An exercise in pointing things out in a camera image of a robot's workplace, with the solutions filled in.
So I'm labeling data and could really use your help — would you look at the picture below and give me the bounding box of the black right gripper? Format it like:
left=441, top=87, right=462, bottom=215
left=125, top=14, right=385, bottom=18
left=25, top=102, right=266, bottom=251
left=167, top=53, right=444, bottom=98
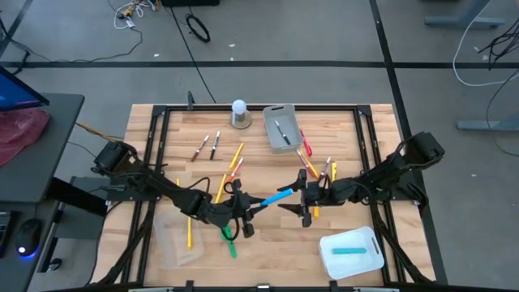
left=277, top=169, right=360, bottom=228

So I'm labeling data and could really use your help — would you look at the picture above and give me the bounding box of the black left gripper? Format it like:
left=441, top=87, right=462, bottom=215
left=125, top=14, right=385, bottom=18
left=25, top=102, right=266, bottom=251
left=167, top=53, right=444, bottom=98
left=204, top=181, right=269, bottom=239

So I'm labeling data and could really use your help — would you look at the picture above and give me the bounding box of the blue highlighter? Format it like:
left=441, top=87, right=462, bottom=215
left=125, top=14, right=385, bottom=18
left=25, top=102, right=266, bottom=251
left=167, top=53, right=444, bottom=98
left=260, top=187, right=294, bottom=208

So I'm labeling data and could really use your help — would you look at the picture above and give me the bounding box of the red whiteboard marker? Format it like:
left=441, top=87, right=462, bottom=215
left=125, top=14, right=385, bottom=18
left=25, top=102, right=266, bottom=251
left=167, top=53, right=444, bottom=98
left=296, top=148, right=310, bottom=170

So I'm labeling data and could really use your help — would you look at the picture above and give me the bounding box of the orange whiteboard marker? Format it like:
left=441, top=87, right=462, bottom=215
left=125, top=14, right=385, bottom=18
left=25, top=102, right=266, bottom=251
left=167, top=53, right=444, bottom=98
left=225, top=157, right=245, bottom=184

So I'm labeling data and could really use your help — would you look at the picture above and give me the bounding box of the thin red highlighter pen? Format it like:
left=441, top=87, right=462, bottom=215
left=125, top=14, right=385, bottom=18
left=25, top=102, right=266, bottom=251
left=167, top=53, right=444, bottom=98
left=299, top=129, right=314, bottom=157

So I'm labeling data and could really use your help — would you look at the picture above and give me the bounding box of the black whiteboard marker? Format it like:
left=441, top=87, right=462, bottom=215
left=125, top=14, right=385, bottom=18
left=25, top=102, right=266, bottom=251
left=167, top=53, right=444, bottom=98
left=209, top=130, right=221, bottom=161
left=273, top=119, right=292, bottom=146

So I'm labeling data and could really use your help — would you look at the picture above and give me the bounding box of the teal highlighter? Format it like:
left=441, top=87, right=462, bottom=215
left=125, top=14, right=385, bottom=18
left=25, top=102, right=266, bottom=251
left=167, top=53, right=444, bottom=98
left=331, top=247, right=368, bottom=256

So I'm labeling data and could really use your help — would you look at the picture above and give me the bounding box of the grey plastic bin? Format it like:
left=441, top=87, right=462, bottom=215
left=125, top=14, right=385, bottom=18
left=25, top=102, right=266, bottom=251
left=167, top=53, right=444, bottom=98
left=262, top=103, right=304, bottom=155

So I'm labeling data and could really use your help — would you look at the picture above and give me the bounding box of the white plastic bin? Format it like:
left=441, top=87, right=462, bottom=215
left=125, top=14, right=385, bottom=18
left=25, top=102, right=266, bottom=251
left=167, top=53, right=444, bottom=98
left=318, top=225, right=385, bottom=281

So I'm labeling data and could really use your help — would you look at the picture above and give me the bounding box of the clear plastic container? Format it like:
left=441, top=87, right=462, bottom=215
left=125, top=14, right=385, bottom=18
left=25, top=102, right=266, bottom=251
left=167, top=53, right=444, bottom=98
left=152, top=204, right=205, bottom=268

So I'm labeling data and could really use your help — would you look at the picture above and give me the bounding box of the bulb lamp on metal base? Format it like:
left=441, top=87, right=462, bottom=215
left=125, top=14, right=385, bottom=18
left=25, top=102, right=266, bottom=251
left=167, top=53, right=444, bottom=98
left=229, top=99, right=253, bottom=131

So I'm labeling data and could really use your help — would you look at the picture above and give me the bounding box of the black controller box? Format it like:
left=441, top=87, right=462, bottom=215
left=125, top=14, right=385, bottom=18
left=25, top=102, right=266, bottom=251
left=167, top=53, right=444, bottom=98
left=44, top=176, right=110, bottom=218

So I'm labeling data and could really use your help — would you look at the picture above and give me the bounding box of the grey desk leg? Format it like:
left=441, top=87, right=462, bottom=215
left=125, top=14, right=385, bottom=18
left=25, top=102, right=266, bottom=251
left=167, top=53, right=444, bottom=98
left=423, top=0, right=507, bottom=29
left=456, top=117, right=519, bottom=131

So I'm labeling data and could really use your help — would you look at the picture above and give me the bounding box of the black caster wheel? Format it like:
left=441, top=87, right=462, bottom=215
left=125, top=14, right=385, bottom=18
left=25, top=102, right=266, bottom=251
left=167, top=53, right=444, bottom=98
left=45, top=257, right=64, bottom=273

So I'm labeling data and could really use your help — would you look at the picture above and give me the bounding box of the black floor box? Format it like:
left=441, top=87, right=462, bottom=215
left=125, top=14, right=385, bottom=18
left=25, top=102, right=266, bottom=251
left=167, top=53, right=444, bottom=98
left=161, top=0, right=220, bottom=7

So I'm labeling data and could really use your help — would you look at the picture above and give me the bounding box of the black side desk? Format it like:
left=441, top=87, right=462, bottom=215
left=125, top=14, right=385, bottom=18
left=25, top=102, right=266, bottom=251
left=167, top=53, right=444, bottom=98
left=0, top=92, right=86, bottom=292

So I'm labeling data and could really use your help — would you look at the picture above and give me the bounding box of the black computer mouse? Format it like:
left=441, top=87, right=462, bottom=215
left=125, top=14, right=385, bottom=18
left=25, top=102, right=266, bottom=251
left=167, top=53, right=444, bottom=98
left=15, top=217, right=44, bottom=259

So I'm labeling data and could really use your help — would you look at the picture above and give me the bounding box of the maroon cloth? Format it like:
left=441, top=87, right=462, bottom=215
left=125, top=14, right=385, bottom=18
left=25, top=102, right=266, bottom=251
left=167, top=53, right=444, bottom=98
left=0, top=107, right=52, bottom=167

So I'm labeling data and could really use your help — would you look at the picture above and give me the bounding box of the black keyboard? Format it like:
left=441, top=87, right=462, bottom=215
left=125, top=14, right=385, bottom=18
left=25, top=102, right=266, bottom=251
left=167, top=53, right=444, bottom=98
left=0, top=210, right=13, bottom=259

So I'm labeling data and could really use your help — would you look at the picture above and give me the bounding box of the black computer monitor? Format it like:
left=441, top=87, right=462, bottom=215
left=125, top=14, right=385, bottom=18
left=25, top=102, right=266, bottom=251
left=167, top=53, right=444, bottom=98
left=0, top=66, right=50, bottom=113

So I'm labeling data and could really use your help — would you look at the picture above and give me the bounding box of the long black floor cable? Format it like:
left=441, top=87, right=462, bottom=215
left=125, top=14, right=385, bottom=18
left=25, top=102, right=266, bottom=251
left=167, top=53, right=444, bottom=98
left=169, top=6, right=218, bottom=105

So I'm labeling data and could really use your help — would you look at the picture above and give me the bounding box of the yellow cable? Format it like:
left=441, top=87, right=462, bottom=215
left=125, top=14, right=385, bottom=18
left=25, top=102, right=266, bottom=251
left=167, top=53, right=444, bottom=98
left=75, top=121, right=122, bottom=144

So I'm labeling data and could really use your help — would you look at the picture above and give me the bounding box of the coiled black cable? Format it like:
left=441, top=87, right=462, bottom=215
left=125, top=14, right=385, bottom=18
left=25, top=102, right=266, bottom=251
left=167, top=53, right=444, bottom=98
left=185, top=14, right=212, bottom=44

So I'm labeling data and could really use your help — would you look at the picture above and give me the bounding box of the white floor cable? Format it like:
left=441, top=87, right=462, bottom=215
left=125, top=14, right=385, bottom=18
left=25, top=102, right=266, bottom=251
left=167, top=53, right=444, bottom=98
left=452, top=0, right=519, bottom=88

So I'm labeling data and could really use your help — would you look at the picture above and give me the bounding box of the white cable bundle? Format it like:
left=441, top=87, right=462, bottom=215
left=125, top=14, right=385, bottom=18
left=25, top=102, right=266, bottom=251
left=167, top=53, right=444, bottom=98
left=107, top=0, right=157, bottom=30

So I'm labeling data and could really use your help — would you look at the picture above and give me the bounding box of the black cable bundle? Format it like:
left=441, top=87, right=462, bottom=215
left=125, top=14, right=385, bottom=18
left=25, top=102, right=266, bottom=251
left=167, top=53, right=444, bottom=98
left=478, top=24, right=519, bottom=72

